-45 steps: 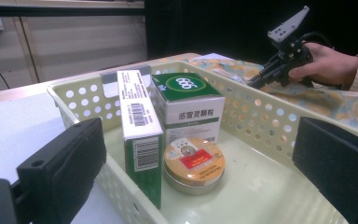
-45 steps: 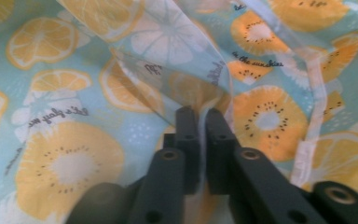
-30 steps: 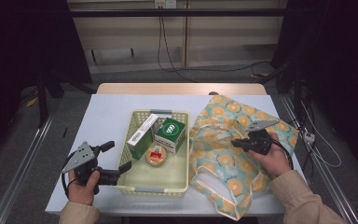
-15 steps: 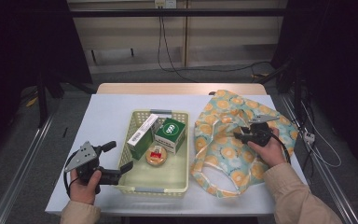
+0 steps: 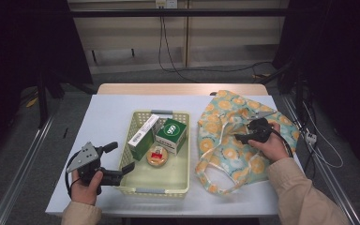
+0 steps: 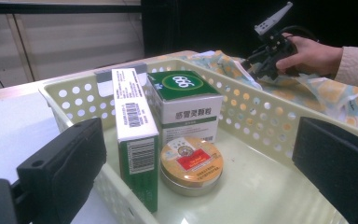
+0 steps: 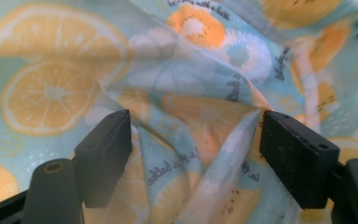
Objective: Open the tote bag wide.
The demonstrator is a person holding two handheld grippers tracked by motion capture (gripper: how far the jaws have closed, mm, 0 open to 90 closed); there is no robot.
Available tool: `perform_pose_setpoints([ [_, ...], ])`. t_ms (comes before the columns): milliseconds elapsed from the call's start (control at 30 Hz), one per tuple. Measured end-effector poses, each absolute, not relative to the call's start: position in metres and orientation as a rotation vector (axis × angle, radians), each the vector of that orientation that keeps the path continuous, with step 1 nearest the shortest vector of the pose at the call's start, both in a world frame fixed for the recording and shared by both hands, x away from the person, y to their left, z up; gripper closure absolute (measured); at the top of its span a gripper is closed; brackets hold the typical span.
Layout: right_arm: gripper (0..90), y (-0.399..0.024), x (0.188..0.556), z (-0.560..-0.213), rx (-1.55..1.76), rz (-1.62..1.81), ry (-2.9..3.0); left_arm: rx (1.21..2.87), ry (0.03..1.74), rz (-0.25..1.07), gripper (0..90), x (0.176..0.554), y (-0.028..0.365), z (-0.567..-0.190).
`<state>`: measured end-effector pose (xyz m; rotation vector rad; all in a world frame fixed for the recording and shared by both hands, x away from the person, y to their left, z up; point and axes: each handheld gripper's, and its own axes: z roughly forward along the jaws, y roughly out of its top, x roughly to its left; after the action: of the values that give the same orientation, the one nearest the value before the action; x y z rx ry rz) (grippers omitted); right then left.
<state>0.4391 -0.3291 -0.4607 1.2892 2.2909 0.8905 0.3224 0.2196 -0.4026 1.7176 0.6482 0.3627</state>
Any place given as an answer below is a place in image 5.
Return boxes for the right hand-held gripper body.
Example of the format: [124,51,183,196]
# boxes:
[246,110,278,143]

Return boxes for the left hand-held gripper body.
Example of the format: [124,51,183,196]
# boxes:
[65,141,124,195]

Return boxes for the orange fruit print cloth bag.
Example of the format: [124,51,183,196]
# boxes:
[194,89,301,195]

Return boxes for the round yellow tin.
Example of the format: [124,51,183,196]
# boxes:
[145,145,170,168]

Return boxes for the tall green and white box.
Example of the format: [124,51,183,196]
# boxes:
[127,113,163,162]

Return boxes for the pale yellow perforated plastic basket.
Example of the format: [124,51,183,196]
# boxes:
[115,109,191,200]

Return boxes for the cube-shaped green and white box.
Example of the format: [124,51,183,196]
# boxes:
[155,117,188,157]

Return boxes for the person's right hand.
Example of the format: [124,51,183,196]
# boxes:
[247,121,290,163]

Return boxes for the person's left hand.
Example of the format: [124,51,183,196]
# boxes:
[69,170,105,206]

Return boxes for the white power strip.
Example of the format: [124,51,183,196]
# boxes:
[304,130,319,145]

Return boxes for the black metal stand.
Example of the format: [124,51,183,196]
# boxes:
[37,69,65,129]
[258,59,308,126]

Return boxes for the black curtain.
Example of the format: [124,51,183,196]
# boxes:
[273,0,360,172]

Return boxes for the black metal crossbar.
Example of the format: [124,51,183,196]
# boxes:
[69,8,289,18]

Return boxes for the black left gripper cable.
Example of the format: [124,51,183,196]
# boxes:
[64,152,77,199]

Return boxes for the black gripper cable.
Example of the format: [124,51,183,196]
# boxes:
[270,127,294,158]
[64,152,77,199]

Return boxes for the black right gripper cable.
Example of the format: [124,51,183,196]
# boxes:
[270,127,294,158]

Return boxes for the silver floor rail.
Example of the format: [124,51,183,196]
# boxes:
[0,114,56,225]
[281,94,360,225]

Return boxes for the black wall cable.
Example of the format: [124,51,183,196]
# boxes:
[157,8,201,83]
[161,15,276,74]

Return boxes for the white cable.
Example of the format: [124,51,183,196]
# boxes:
[302,100,345,170]

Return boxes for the white wall socket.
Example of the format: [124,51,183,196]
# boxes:
[155,0,178,9]

